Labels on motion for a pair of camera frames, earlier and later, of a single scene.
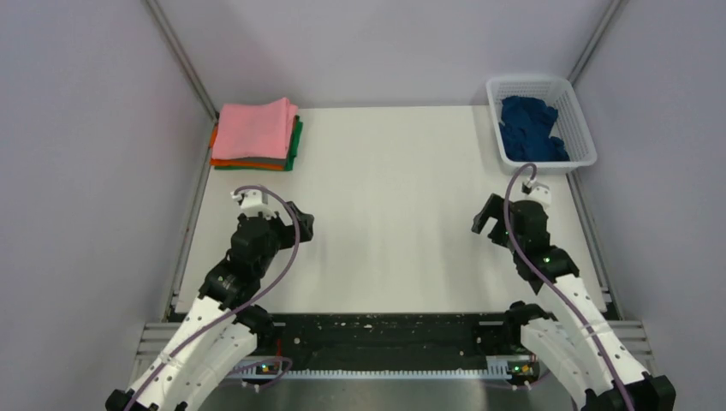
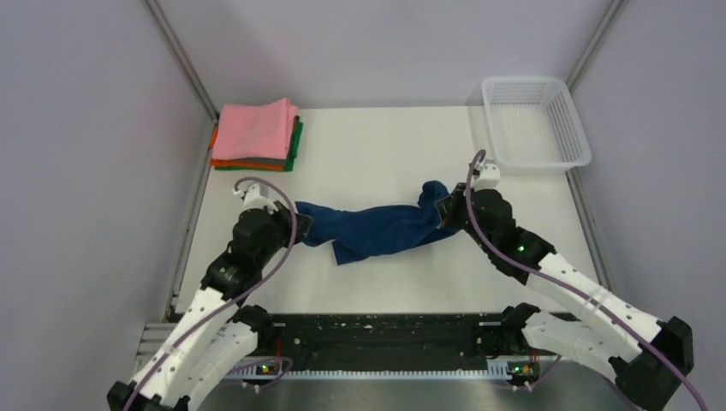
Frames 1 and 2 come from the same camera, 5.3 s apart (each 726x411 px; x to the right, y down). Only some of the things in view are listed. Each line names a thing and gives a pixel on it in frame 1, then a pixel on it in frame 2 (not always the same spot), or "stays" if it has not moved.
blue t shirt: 525,131 to 363,232
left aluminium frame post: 160,20 stays
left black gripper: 287,229 stays
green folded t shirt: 292,154 stays
